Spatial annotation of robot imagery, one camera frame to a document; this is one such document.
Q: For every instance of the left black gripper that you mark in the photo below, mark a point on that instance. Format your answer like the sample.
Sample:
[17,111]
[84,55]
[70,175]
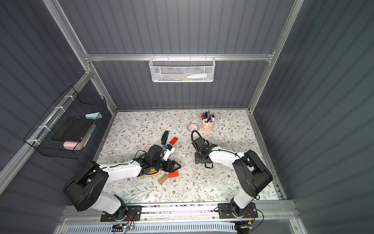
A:
[167,166]

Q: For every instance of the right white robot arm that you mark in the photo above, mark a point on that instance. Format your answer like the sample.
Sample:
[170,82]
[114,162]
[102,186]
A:
[252,174]

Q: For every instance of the white wire mesh basket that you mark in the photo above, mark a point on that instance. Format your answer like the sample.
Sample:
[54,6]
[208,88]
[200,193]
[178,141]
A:
[169,70]

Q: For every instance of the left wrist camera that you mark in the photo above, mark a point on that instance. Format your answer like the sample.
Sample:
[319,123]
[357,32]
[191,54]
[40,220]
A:
[168,149]

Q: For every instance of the wooden block right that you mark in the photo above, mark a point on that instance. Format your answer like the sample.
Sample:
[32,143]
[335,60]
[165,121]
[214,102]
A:
[163,179]

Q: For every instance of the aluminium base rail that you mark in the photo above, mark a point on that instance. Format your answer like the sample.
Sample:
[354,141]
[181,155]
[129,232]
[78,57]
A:
[164,218]

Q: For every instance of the pink eraser in basket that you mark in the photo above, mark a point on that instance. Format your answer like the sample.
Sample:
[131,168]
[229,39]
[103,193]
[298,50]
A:
[70,145]

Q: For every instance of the red block lower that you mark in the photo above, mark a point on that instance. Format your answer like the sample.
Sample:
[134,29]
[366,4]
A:
[173,175]

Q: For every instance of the pink pen cup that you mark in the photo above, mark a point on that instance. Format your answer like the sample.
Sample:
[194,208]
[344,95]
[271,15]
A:
[207,127]

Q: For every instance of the wooden block middle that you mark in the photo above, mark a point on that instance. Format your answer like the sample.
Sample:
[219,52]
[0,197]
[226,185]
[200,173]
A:
[155,174]

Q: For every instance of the light blue box in basket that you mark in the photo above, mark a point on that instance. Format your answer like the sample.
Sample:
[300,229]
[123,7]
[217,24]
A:
[93,116]

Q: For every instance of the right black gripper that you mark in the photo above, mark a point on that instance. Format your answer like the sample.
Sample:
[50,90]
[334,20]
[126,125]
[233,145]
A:
[201,158]

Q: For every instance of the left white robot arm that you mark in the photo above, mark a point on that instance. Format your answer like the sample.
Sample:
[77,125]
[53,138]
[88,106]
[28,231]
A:
[85,190]

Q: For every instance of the white bottle in basket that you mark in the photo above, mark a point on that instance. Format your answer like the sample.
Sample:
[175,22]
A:
[197,76]

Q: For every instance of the black notebook in basket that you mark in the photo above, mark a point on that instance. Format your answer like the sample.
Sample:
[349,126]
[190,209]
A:
[73,129]

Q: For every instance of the black stapler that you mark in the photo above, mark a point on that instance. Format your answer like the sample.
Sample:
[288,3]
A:
[164,137]

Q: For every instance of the small glass dish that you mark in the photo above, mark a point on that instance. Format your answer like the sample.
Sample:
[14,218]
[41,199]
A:
[193,127]

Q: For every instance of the black wire wall basket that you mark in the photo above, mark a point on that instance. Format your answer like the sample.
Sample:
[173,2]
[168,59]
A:
[74,104]

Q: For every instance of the wooden block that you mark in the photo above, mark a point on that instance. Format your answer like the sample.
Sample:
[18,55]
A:
[163,179]
[155,174]

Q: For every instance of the red block near stapler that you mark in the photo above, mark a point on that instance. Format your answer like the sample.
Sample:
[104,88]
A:
[173,141]

